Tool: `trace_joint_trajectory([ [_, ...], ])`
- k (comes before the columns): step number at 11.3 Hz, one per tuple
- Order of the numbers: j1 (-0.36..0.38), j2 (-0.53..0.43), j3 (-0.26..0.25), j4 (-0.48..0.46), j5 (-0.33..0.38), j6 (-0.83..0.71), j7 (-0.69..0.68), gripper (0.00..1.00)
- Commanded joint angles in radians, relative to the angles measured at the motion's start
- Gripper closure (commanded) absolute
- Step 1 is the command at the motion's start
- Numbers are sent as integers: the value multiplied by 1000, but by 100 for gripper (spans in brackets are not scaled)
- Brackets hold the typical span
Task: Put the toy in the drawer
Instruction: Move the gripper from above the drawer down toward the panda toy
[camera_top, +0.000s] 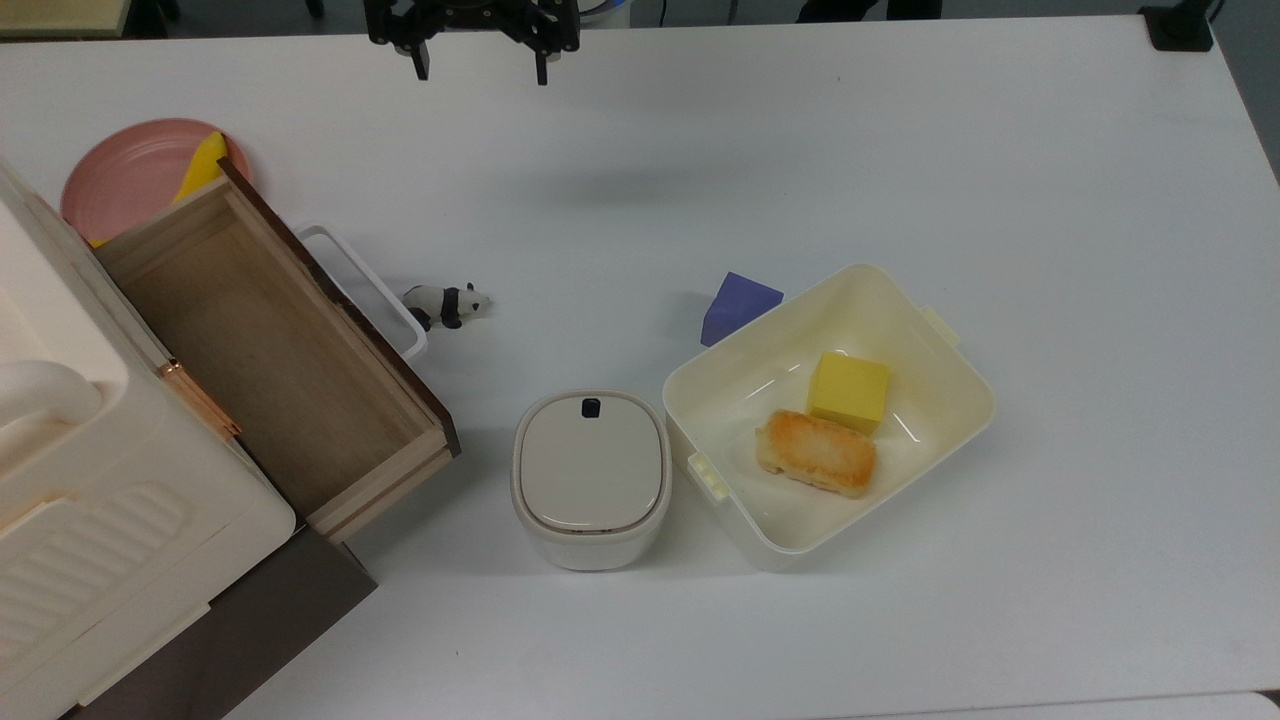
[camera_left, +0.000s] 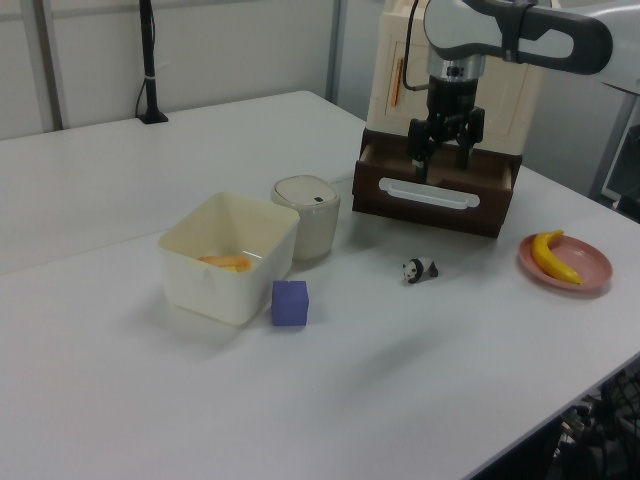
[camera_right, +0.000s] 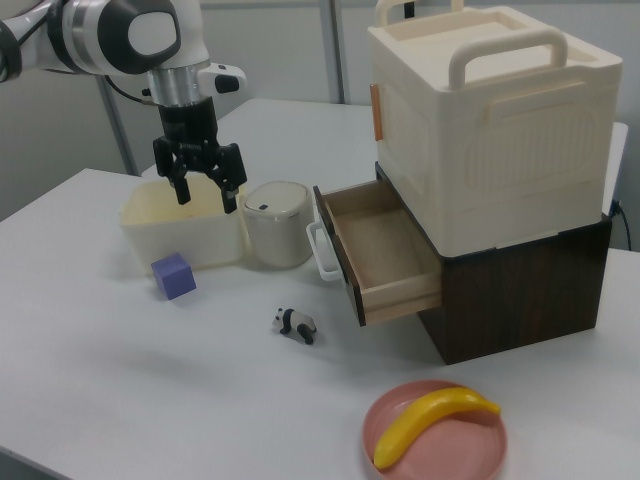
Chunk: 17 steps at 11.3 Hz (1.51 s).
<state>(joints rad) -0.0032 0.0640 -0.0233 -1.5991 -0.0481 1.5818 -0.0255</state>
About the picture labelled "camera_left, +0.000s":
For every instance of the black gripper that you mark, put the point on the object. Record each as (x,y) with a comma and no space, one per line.
(452,100)

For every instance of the small panda toy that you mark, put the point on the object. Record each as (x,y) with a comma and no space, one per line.
(419,270)

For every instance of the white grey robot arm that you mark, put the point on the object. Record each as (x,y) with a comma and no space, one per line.
(545,30)

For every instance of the yellow toy banana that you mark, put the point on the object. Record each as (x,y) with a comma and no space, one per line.
(547,257)

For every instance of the orange toy carrot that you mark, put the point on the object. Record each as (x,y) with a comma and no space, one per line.
(222,260)

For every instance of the beige lidded trash can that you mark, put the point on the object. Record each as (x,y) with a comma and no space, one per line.
(312,227)

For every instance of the white equipment box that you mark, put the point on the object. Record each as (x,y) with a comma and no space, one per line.
(617,160)

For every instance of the pink plate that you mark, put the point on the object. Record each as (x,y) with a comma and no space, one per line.
(590,265)

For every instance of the purple cube block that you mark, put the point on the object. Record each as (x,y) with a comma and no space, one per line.
(290,303)

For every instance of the cream square plastic bin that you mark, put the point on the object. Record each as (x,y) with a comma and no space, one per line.
(220,295)

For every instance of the black pole stand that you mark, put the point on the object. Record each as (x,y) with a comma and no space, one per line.
(148,65)

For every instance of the black clutter under table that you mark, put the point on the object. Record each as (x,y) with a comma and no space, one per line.
(600,430)

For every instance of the grey partition post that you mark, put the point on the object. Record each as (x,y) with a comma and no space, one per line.
(50,65)
(336,50)

